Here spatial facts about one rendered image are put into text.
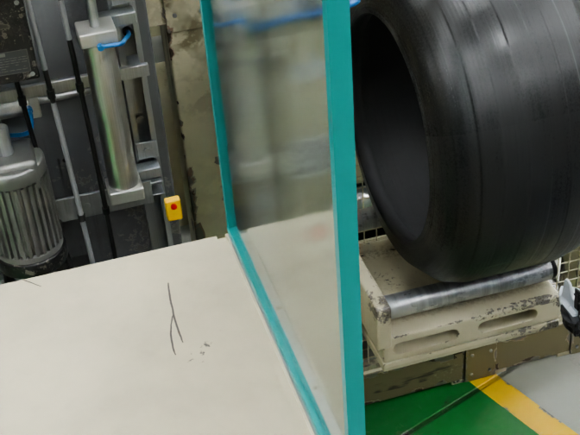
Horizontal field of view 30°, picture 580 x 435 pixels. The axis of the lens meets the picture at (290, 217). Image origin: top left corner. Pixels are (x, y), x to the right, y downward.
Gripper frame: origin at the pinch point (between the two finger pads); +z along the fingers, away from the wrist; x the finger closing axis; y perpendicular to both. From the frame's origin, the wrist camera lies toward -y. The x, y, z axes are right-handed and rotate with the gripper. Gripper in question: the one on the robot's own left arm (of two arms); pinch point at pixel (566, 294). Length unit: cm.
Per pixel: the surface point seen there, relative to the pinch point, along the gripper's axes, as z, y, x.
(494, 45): 9.9, 42.1, 7.9
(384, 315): 15.3, -5.9, 27.1
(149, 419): -33, 21, 73
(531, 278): 19.3, -8.6, -3.4
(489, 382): 92, -91, -28
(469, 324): 17.8, -14.3, 9.8
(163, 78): 105, 12, 48
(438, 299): 19.4, -8.1, 15.3
